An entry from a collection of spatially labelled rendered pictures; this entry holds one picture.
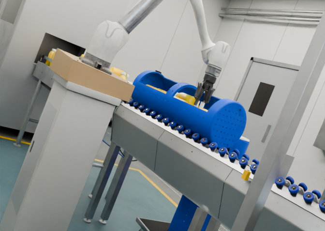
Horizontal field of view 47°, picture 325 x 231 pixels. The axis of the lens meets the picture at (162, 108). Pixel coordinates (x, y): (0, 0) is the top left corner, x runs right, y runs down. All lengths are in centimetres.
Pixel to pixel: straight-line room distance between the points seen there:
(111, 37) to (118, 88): 29
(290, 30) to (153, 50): 258
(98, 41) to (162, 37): 546
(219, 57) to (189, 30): 562
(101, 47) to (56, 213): 96
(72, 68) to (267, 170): 111
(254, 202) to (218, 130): 67
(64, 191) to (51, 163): 18
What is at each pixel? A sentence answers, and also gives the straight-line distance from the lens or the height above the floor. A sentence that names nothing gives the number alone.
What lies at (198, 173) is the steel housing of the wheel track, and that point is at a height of 80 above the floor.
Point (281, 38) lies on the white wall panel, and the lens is 686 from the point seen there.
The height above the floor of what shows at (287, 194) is 93.
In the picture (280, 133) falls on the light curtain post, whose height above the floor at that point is 116.
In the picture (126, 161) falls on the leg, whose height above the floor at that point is 52.
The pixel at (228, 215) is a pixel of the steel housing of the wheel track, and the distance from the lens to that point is 197.
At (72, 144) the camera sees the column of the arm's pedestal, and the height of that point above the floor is 68.
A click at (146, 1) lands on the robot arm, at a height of 159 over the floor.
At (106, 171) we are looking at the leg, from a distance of 284.
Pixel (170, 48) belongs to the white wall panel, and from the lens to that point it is 767.
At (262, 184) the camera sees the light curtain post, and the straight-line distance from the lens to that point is 154.
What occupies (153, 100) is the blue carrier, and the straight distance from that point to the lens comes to 250.
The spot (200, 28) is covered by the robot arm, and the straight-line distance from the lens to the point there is 236.
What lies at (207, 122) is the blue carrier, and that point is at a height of 107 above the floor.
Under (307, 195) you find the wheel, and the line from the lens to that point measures 173.
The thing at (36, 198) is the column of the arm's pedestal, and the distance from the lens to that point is 220.
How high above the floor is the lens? 117
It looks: 4 degrees down
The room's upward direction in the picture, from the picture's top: 22 degrees clockwise
